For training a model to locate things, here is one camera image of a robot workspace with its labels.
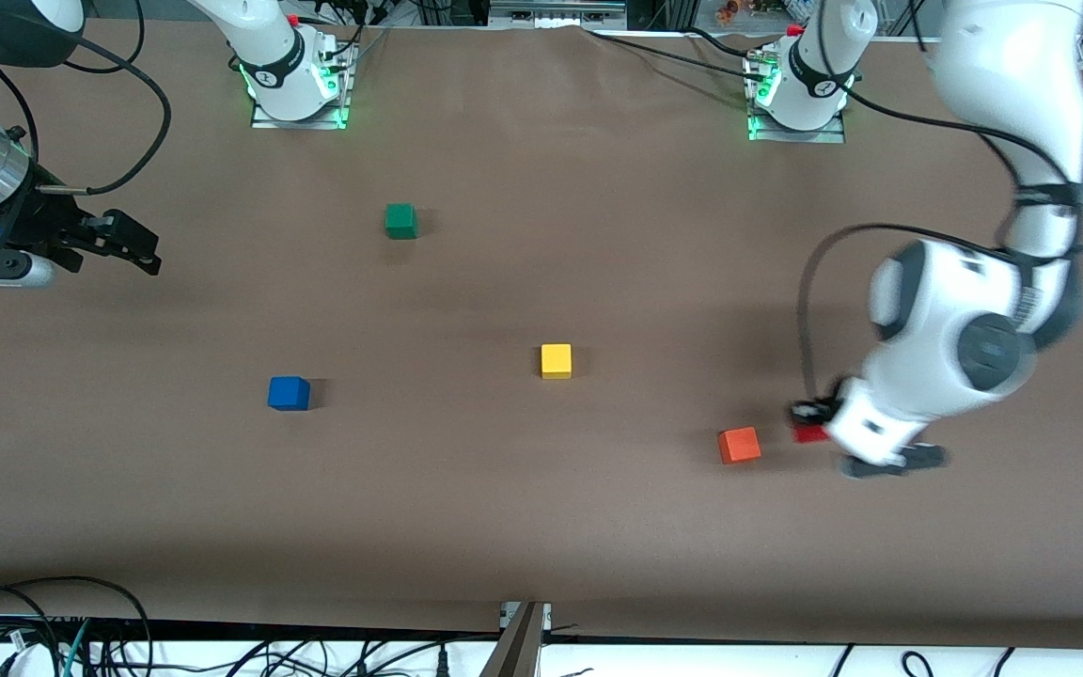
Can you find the green cube block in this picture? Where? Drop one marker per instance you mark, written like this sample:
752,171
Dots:
400,221

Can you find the yellow cube block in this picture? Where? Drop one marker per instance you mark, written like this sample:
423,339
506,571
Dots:
556,360

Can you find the red cube block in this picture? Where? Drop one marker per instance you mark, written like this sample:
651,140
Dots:
807,433

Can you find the blue cube block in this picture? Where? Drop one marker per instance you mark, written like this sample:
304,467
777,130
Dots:
287,393

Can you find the silver aluminium frame rail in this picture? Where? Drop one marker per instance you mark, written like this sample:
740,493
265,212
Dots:
556,11

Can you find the brown paper table cover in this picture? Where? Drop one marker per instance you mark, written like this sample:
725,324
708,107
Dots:
504,517

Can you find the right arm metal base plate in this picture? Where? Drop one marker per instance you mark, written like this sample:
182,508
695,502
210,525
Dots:
339,111

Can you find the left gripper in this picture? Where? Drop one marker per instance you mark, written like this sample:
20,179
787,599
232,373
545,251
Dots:
828,402

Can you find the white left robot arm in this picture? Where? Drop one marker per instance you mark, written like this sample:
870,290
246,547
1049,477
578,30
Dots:
936,310

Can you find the orange cube block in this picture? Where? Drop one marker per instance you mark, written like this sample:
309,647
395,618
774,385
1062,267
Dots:
739,445

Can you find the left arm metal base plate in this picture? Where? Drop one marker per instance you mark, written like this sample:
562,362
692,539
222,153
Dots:
833,134

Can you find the metal table clamp bracket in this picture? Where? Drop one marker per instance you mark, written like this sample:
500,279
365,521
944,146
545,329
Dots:
515,649

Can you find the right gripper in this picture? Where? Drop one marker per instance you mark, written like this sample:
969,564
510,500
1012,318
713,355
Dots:
37,223

